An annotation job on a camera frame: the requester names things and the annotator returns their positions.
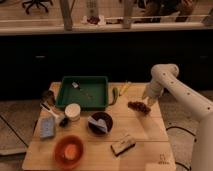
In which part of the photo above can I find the wooden post left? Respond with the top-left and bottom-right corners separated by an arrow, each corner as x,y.
59,0 -> 73,31

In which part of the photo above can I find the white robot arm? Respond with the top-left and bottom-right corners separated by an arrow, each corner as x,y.
142,64 -> 213,171

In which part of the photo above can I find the orange bowl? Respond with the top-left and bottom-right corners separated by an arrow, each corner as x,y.
53,135 -> 84,171

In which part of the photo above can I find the dark red grape bunch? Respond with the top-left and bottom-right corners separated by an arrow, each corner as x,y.
128,101 -> 151,115

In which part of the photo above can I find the green plastic tray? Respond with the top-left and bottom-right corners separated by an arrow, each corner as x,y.
56,76 -> 109,111

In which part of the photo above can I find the wooden post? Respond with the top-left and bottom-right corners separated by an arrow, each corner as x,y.
123,0 -> 134,29
59,0 -> 73,31

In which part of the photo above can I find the small utensil in tray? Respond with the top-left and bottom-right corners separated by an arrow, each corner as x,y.
72,82 -> 91,99

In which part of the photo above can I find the wooden post right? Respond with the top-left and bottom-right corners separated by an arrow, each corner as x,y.
123,0 -> 134,29

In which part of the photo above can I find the small black object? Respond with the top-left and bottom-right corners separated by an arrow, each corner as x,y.
59,118 -> 69,127

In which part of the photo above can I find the blue sponge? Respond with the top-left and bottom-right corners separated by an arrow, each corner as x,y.
40,117 -> 55,139

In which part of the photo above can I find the black beige eraser block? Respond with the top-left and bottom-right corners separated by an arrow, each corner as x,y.
111,135 -> 136,157

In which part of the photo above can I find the blue grey cloth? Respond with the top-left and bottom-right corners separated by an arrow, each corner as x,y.
88,116 -> 108,134

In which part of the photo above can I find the dark brown brush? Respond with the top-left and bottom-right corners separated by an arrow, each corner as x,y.
42,90 -> 56,106

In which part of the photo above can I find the seated person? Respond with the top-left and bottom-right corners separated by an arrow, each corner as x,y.
138,0 -> 194,23

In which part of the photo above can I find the orange round object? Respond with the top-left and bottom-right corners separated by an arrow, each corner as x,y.
64,144 -> 77,160

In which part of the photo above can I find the black floor cable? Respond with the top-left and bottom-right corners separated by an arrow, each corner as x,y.
166,125 -> 200,171

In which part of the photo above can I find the dark bowl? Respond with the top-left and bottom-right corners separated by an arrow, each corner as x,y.
87,112 -> 113,135

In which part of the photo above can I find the yellow pen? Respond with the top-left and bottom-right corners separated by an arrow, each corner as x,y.
119,81 -> 131,96

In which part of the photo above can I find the dark item on ledge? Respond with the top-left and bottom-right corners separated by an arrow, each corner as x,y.
87,16 -> 100,25

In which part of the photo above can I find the white round container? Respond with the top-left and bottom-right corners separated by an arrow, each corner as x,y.
65,103 -> 81,121

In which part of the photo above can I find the green pod vegetable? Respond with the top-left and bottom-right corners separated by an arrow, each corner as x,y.
109,87 -> 118,106

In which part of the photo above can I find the black office chair base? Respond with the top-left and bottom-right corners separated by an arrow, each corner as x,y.
22,0 -> 53,14

